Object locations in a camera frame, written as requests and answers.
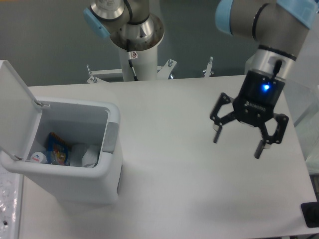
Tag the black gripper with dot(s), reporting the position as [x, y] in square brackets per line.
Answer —
[254, 106]

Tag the white tissue wrapper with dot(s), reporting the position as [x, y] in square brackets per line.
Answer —
[84, 155]

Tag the clear plastic water bottle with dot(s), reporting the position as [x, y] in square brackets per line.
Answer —
[41, 157]

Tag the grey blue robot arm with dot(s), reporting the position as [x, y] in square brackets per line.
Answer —
[131, 26]

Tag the white trash can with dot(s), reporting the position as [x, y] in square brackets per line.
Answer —
[76, 122]

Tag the white trash can lid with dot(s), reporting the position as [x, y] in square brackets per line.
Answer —
[20, 113]

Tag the black device at edge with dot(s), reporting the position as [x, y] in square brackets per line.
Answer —
[310, 212]

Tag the blue snack packet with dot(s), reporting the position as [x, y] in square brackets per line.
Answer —
[56, 143]

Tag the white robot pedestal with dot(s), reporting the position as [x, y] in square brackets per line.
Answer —
[135, 66]

